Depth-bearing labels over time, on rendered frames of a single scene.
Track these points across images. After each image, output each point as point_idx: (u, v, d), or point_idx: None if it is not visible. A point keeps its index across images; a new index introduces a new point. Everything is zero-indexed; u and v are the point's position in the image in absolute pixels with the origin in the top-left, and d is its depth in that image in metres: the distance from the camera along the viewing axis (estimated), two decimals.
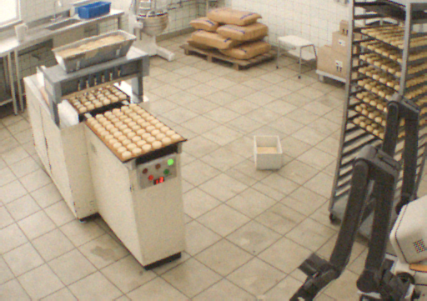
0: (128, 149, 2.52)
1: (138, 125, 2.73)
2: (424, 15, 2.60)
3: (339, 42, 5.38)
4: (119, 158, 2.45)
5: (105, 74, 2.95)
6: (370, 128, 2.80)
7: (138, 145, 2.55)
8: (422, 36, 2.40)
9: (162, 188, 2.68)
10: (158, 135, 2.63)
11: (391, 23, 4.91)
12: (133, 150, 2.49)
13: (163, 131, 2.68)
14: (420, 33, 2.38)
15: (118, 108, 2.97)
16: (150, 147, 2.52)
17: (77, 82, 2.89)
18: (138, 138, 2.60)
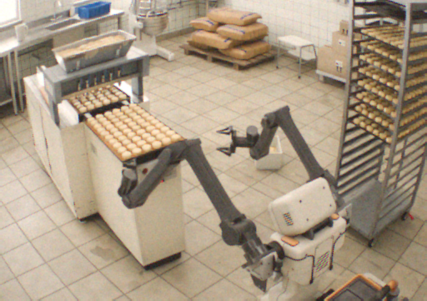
0: (128, 149, 2.52)
1: (138, 125, 2.73)
2: (424, 15, 2.60)
3: (339, 42, 5.38)
4: (119, 158, 2.45)
5: (105, 74, 2.95)
6: (370, 128, 2.80)
7: (138, 145, 2.55)
8: (422, 36, 2.40)
9: (162, 188, 2.68)
10: (158, 135, 2.63)
11: (391, 23, 4.91)
12: (133, 150, 2.49)
13: (163, 131, 2.68)
14: (420, 33, 2.38)
15: (118, 108, 2.97)
16: (150, 147, 2.52)
17: (77, 82, 2.89)
18: (138, 138, 2.60)
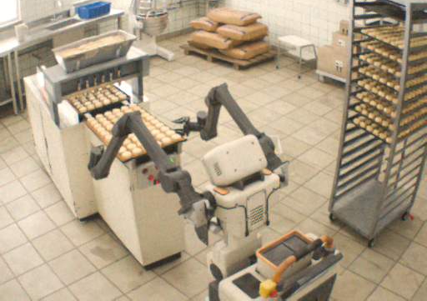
0: (128, 149, 2.52)
1: None
2: (424, 15, 2.60)
3: (339, 42, 5.38)
4: (119, 158, 2.45)
5: (105, 74, 2.95)
6: (370, 128, 2.80)
7: (138, 145, 2.55)
8: (422, 36, 2.40)
9: (162, 188, 2.68)
10: (158, 135, 2.63)
11: (391, 23, 4.91)
12: (133, 150, 2.49)
13: (163, 131, 2.68)
14: (420, 33, 2.38)
15: (118, 108, 2.97)
16: None
17: (77, 82, 2.89)
18: (138, 138, 2.60)
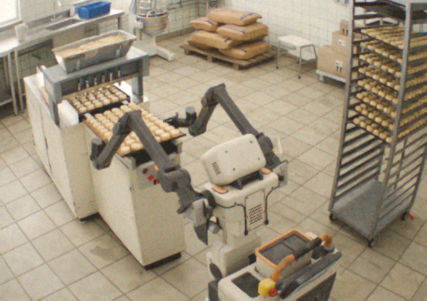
0: (128, 145, 2.51)
1: None
2: (424, 15, 2.60)
3: (339, 42, 5.38)
4: (118, 153, 2.44)
5: (105, 74, 2.95)
6: (370, 128, 2.80)
7: (137, 141, 2.55)
8: (422, 36, 2.40)
9: (162, 188, 2.68)
10: (158, 131, 2.62)
11: (391, 23, 4.91)
12: (133, 145, 2.48)
13: (163, 127, 2.67)
14: (420, 33, 2.38)
15: (118, 107, 2.98)
16: None
17: (77, 82, 2.89)
18: (137, 134, 2.59)
